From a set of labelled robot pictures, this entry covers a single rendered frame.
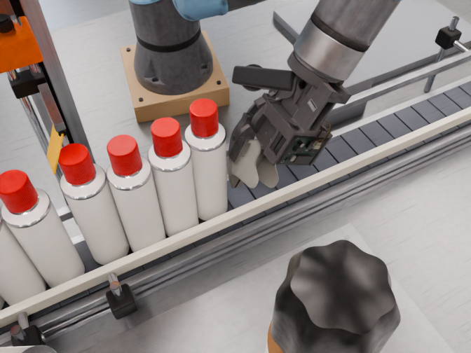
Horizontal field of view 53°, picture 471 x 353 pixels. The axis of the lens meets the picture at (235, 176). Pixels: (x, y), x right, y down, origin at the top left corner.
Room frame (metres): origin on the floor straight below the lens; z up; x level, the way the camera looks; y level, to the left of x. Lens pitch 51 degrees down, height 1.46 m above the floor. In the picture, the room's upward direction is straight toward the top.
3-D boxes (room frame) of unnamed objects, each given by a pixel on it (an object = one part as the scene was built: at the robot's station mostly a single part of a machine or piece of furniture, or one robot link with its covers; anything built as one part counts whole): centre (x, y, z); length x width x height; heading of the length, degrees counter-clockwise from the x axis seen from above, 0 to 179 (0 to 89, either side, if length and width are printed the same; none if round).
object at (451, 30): (0.71, -0.39, 0.91); 0.07 x 0.03 x 0.17; 28
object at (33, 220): (0.30, 0.23, 0.98); 0.05 x 0.05 x 0.20
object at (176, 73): (0.74, 0.12, 0.92); 0.15 x 0.15 x 0.10
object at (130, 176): (0.35, 0.12, 0.98); 0.05 x 0.05 x 0.20
